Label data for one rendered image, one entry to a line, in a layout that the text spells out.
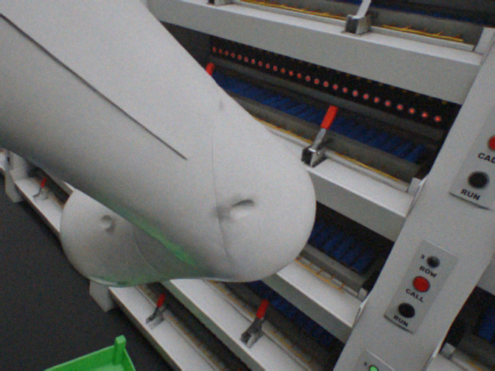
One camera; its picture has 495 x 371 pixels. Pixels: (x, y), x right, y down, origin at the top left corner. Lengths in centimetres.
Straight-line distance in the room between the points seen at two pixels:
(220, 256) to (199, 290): 59
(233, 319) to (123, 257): 50
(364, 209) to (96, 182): 39
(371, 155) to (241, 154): 39
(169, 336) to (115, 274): 66
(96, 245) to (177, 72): 17
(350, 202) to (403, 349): 20
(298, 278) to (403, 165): 24
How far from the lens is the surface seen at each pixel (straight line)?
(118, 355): 99
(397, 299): 51
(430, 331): 52
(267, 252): 21
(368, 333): 56
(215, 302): 77
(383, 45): 48
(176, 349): 93
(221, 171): 17
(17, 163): 158
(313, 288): 59
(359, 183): 51
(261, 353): 72
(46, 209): 140
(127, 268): 28
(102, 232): 28
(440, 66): 46
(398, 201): 50
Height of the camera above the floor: 80
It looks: 21 degrees down
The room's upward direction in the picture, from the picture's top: 15 degrees clockwise
